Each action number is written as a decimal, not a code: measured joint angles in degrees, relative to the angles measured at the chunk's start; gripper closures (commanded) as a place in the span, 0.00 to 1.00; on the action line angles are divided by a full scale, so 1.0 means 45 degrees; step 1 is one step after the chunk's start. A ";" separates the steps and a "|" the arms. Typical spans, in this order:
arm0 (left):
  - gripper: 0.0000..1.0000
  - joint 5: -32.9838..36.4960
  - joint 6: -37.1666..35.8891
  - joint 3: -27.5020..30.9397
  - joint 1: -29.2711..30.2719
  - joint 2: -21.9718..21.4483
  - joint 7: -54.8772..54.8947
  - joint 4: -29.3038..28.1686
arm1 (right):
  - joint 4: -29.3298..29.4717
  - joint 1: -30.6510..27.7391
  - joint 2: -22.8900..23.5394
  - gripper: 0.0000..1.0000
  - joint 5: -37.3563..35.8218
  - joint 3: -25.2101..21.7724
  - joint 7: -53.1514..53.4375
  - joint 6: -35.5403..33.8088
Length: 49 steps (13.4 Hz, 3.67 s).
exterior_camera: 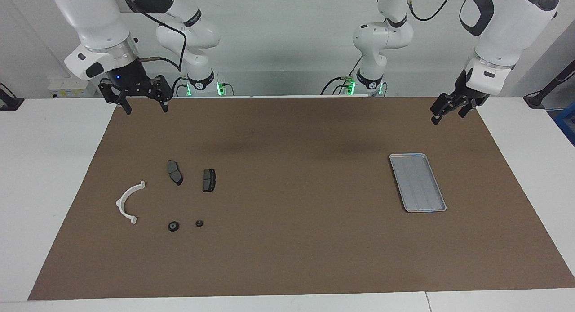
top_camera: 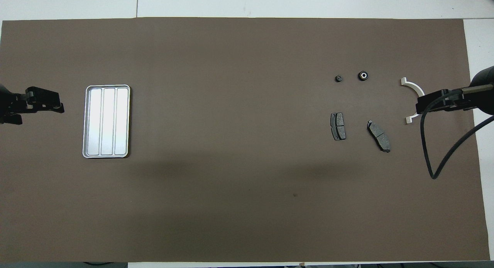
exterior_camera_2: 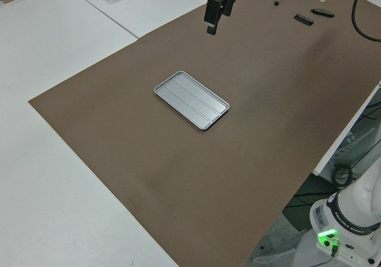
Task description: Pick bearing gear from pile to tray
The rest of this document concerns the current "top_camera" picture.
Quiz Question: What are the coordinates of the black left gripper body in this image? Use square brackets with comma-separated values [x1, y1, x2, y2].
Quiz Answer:
[0, 87, 40, 125]

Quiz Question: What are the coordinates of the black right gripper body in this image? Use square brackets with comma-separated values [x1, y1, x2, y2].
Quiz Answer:
[438, 89, 474, 112]

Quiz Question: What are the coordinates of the silver metal tray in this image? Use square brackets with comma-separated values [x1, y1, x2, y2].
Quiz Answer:
[82, 84, 131, 159]

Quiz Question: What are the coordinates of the dark grey brake pad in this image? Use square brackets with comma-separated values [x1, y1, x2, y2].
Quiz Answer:
[367, 120, 391, 153]
[330, 112, 347, 141]

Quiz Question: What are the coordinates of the brown table mat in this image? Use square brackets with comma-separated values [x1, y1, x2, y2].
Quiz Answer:
[0, 17, 491, 263]

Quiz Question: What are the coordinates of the white semicircular plastic bracket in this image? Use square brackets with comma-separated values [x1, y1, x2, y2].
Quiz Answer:
[400, 77, 426, 125]

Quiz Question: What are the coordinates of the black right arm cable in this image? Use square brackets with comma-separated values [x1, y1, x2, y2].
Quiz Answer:
[420, 85, 494, 180]

